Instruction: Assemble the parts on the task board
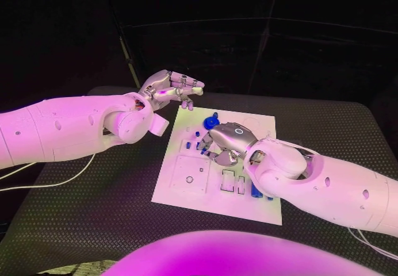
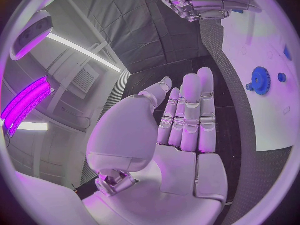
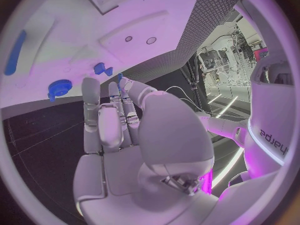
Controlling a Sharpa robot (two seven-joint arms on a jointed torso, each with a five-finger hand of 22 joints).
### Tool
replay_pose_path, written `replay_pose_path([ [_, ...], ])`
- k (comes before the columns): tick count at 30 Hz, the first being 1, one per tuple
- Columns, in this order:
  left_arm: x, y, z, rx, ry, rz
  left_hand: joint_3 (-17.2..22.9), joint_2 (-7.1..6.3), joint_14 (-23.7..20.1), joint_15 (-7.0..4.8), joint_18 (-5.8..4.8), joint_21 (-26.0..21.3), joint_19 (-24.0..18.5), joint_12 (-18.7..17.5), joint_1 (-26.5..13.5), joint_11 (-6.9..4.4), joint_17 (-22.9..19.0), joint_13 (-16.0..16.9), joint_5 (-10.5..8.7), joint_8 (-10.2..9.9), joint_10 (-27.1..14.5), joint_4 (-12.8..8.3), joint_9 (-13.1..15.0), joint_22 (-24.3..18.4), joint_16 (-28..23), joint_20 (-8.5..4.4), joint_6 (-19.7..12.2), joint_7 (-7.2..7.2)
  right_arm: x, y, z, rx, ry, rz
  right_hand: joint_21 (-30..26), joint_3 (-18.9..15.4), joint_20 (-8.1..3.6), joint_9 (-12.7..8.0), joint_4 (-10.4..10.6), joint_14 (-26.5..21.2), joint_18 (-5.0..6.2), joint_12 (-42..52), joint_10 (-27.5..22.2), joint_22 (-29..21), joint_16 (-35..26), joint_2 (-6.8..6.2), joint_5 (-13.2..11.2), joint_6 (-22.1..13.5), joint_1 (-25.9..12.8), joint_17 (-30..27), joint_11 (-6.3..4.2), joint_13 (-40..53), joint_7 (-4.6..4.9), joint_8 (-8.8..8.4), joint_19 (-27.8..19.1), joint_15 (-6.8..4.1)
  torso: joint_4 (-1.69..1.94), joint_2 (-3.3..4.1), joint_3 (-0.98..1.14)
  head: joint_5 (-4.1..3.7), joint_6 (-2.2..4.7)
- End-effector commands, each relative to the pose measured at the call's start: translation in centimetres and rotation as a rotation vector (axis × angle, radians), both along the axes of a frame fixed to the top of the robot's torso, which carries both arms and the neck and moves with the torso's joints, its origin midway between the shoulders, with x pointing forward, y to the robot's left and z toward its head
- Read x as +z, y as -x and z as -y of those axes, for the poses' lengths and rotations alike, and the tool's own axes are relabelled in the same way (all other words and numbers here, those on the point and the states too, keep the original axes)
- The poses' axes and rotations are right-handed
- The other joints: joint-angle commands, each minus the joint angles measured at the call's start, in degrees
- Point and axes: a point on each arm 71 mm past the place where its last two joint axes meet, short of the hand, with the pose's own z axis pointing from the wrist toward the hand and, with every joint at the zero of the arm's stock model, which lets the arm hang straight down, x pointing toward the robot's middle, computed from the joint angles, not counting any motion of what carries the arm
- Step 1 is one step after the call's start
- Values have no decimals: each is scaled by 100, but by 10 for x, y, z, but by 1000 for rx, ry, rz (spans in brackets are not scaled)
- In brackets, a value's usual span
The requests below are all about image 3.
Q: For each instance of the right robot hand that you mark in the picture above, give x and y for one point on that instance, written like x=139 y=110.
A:
x=164 y=144

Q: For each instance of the blue plug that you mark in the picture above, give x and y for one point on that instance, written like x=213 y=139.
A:
x=99 y=68
x=109 y=71

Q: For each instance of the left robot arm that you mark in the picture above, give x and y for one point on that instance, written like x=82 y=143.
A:
x=225 y=125

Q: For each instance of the white task board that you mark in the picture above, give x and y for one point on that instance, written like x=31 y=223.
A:
x=82 y=31

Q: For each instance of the workshop equipment rack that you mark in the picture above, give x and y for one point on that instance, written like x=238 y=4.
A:
x=225 y=60

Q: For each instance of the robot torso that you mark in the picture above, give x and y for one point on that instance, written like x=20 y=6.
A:
x=269 y=106

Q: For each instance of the blue gear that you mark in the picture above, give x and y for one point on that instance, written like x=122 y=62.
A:
x=59 y=89

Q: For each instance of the pink screen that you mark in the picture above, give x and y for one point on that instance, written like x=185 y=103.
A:
x=261 y=54

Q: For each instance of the thin blue cylinder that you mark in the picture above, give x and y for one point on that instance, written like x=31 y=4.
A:
x=16 y=52

